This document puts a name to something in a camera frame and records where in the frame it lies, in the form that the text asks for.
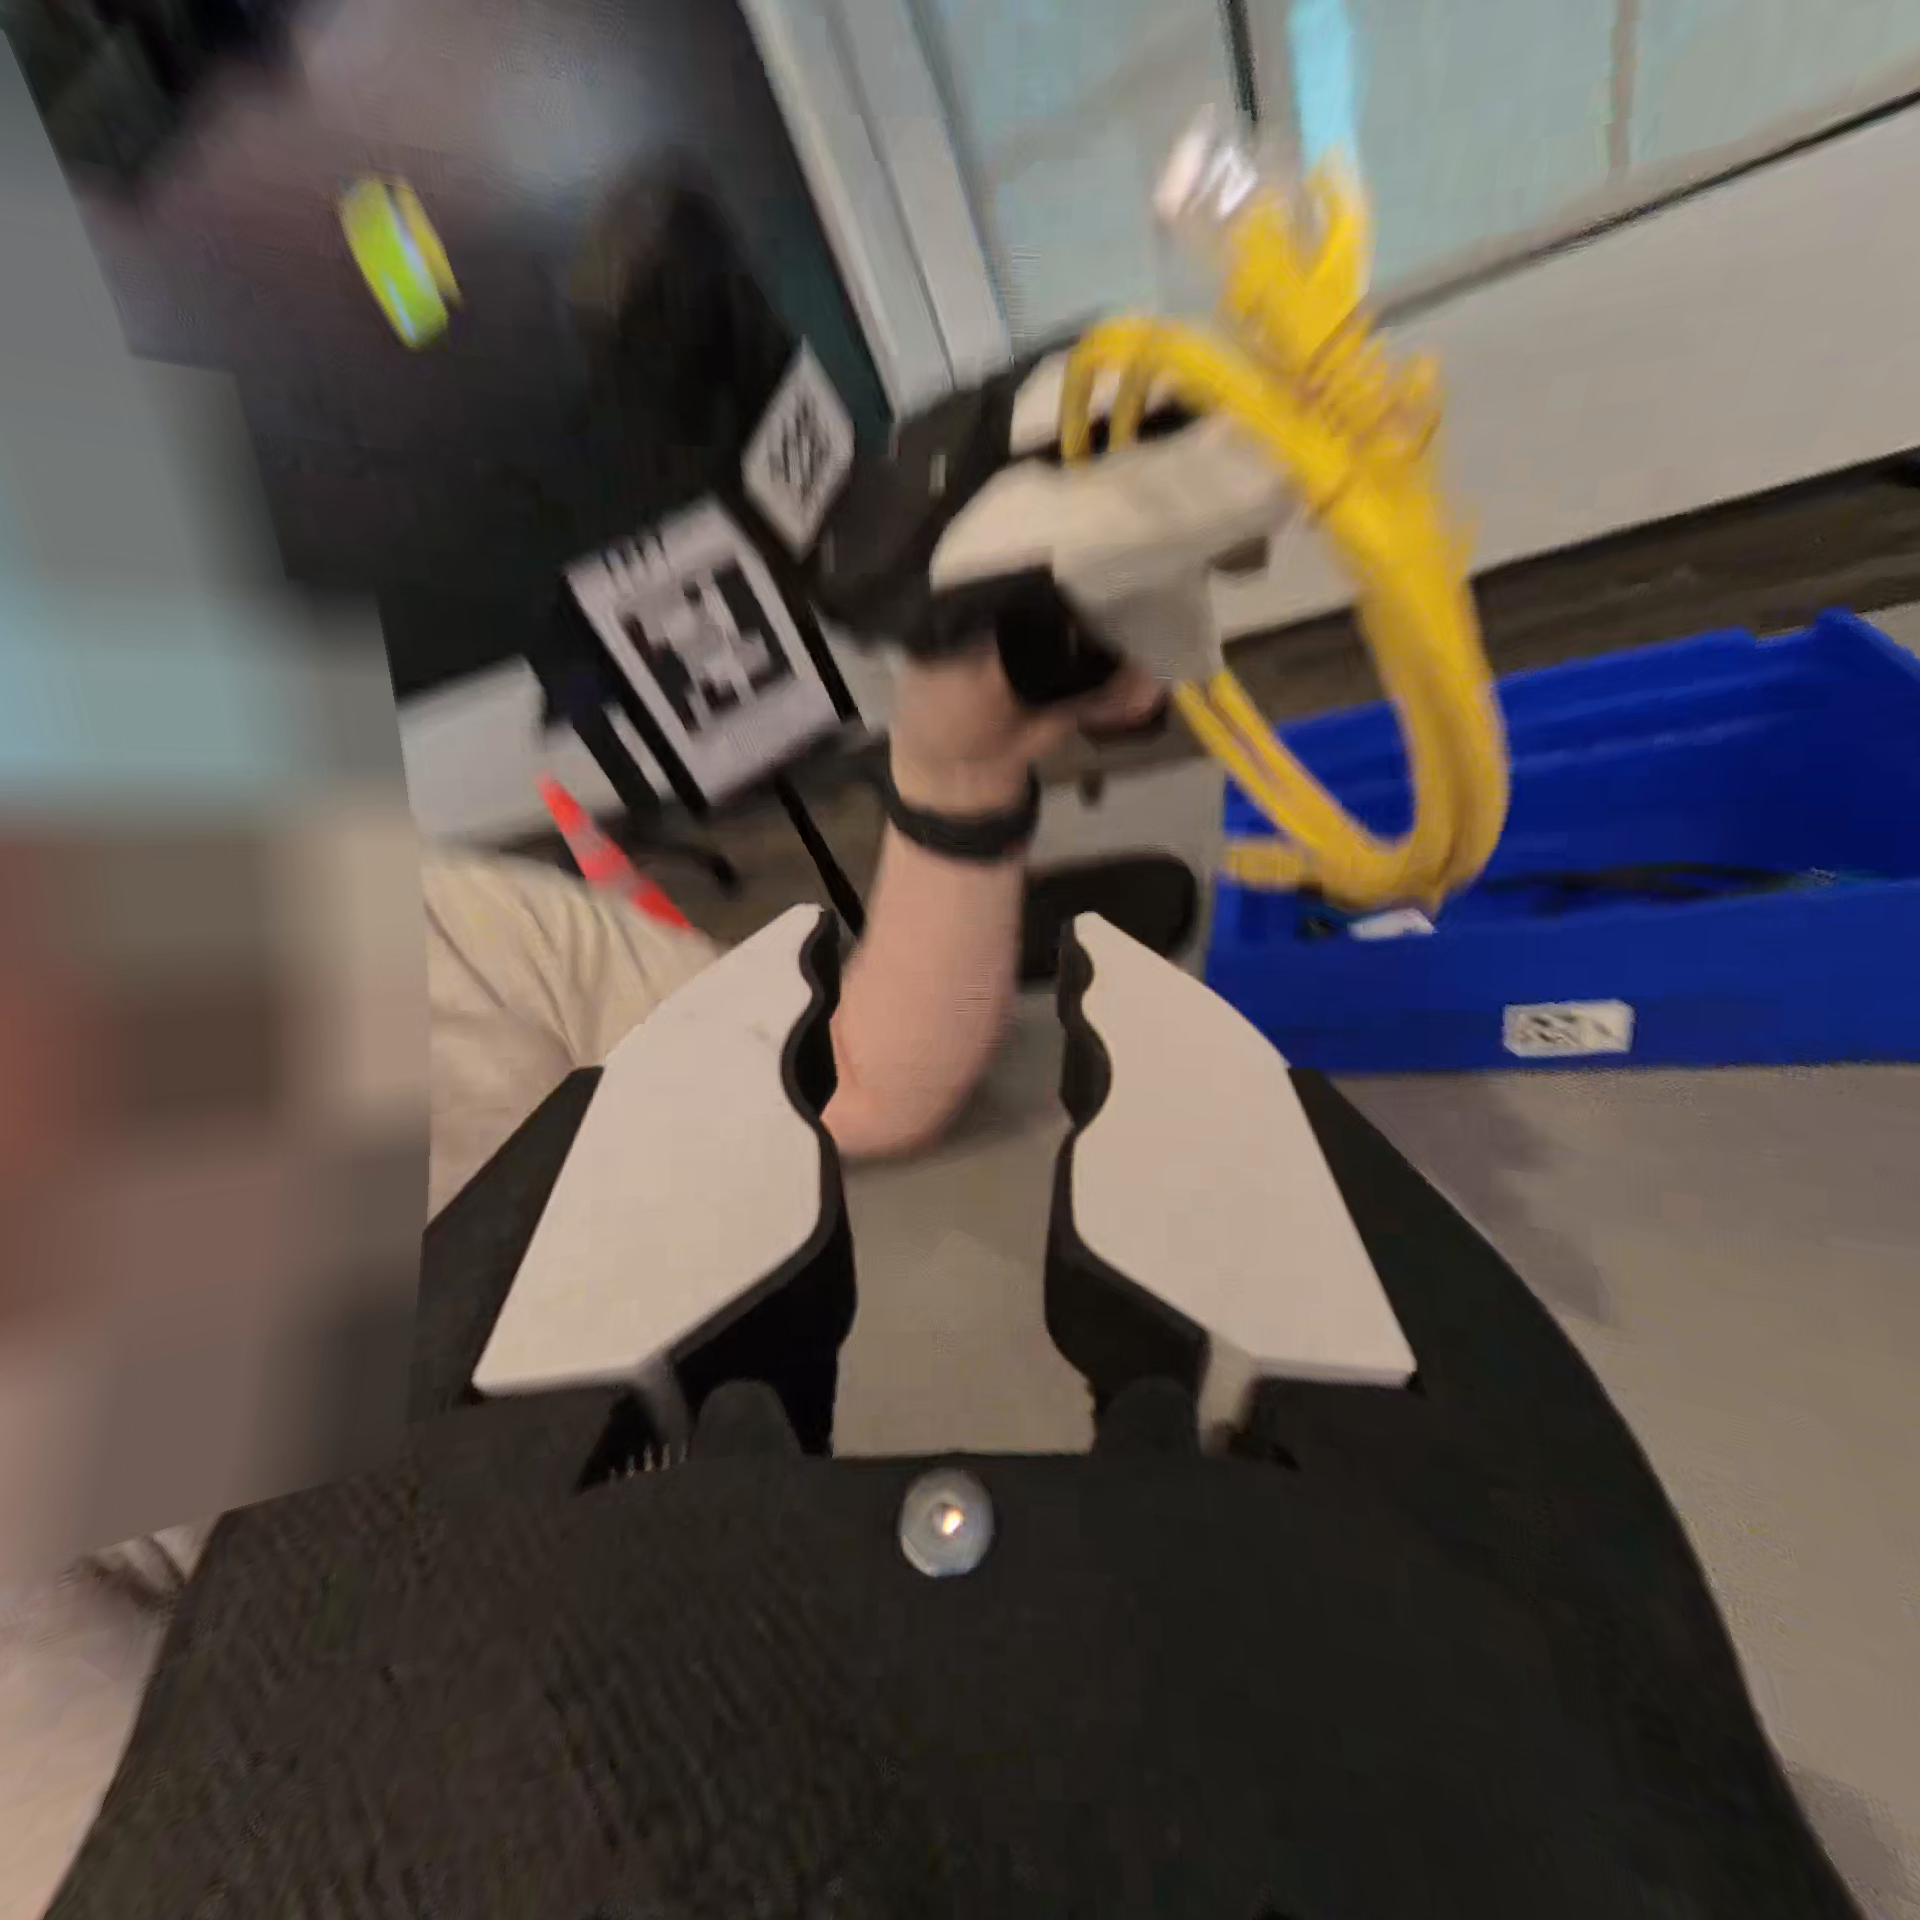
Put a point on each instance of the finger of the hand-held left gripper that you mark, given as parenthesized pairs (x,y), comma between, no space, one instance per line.
(1041,412)
(1140,541)

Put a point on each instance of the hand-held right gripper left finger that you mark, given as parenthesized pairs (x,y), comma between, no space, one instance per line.
(673,1198)

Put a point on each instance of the black wristband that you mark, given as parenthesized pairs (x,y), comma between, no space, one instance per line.
(960,820)

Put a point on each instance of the person's left forearm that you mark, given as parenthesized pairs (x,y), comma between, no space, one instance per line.
(914,1021)

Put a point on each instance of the blue storage bin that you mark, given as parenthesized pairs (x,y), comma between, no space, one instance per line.
(1726,932)

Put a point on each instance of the person's leg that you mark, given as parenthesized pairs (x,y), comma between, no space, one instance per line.
(540,989)

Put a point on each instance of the person's black shirt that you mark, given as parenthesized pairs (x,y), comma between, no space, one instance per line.
(523,377)

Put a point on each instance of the grey desk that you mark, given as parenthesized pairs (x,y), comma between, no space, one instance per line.
(1649,1274)

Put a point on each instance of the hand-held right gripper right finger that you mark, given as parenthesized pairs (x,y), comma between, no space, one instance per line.
(1227,1198)

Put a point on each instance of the person's left hand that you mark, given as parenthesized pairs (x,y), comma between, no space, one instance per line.
(960,719)

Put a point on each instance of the large window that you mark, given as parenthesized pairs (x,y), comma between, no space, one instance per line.
(1501,90)

